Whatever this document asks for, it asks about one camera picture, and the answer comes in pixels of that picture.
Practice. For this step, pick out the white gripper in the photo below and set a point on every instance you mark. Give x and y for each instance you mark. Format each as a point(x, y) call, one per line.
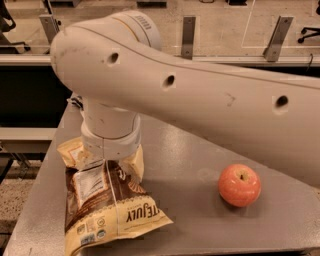
point(109, 144)

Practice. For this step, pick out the brown chip bag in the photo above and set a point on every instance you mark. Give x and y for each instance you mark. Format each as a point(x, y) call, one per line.
point(105, 200)

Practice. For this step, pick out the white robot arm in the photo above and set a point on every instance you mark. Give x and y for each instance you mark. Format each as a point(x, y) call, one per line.
point(116, 65)

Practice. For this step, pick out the blue chip bag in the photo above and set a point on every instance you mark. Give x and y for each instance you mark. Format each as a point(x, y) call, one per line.
point(76, 101)

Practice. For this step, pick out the red apple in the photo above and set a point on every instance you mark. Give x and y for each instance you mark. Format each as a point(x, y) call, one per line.
point(239, 185)

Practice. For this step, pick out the black office chair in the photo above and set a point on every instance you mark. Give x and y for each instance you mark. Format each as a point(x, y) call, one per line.
point(7, 24)

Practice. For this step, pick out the metal barrier rail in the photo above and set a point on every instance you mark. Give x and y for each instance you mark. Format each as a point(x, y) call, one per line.
point(311, 61)

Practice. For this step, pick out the left metal rail bracket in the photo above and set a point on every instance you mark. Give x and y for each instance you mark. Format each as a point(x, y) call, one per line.
point(50, 26)

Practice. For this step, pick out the metal rail bracket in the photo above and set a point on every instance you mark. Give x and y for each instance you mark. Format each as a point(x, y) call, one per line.
point(273, 49)
point(188, 32)
point(50, 26)

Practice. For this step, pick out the middle metal rail bracket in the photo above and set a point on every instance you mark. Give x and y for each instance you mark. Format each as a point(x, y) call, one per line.
point(188, 32)

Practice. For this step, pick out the right metal rail bracket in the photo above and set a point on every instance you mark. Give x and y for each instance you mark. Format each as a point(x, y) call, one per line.
point(273, 49)

